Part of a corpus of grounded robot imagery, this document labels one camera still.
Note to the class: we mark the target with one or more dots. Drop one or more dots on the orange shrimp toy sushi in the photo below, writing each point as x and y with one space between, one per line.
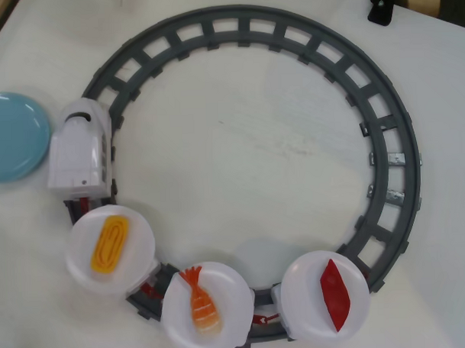
204 308

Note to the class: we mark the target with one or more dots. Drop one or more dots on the yellow egg toy sushi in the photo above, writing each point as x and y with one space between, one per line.
109 243

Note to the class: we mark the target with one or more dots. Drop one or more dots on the red tuna toy sushi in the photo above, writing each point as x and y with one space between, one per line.
336 292

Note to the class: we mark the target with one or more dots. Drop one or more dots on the white toy Shinkansen locomotive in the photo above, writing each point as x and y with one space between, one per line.
75 149

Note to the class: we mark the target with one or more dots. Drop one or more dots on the round blue dish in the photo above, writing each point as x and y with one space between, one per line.
9 136

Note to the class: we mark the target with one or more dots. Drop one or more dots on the silver tape piece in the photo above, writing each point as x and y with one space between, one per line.
394 196
397 158
370 190
371 159

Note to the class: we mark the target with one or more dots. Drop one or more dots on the grey circular toy track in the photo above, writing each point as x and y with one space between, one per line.
413 164

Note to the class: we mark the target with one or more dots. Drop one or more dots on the black table clamp bracket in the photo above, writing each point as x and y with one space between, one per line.
379 14

